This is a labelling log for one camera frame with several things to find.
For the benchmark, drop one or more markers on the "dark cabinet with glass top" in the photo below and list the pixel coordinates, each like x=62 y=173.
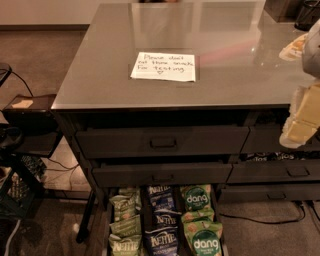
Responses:
x=240 y=78

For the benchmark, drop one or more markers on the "front blue kettle chip bag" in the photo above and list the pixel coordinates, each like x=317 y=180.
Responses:
x=162 y=242

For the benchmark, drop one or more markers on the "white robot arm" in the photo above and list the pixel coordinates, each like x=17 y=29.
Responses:
x=311 y=53

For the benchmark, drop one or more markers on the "middle left drawer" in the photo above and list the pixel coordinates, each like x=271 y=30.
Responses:
x=161 y=174

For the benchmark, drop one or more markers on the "middle right drawer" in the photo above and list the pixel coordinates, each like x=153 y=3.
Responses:
x=275 y=171

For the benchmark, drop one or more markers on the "middle blue kettle chip bag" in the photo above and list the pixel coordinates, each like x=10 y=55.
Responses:
x=165 y=218

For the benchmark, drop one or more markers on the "front green kettle chip bag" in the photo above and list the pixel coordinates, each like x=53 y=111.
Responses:
x=126 y=246

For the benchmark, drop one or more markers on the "dark side table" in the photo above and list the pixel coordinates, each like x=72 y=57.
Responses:
x=33 y=116

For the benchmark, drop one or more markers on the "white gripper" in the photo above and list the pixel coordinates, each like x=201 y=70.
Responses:
x=312 y=55

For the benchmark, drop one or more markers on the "back green kettle chip bag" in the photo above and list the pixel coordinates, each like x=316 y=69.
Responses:
x=132 y=192

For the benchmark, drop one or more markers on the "black snack bags in drawer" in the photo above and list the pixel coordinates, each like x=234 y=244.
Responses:
x=280 y=156

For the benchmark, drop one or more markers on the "top right drawer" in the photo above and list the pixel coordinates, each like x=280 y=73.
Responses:
x=265 y=138

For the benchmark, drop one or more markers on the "black mesh cup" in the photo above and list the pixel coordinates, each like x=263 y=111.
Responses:
x=308 y=15

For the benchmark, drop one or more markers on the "top left drawer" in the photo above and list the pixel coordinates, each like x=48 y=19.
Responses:
x=161 y=141

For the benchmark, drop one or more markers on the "black plastic crate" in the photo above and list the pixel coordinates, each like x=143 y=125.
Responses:
x=16 y=195

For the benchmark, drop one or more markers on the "green kettle chip bag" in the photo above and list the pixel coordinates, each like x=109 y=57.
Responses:
x=126 y=246
x=128 y=227
x=124 y=207
x=132 y=192

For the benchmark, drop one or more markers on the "white handwritten paper note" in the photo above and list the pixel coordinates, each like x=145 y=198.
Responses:
x=164 y=66

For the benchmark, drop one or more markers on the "back blue kettle chip bag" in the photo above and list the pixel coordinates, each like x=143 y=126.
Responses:
x=161 y=197

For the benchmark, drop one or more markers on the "bottom right drawer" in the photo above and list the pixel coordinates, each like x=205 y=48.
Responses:
x=283 y=192

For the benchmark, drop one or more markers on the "blue kettle chip bag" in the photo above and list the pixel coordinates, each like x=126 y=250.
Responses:
x=165 y=218
x=162 y=242
x=161 y=197

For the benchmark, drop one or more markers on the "open bottom left drawer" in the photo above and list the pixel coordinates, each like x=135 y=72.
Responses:
x=147 y=224

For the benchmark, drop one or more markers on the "green dang chip bag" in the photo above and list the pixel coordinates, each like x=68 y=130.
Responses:
x=204 y=237
x=196 y=197
x=203 y=214

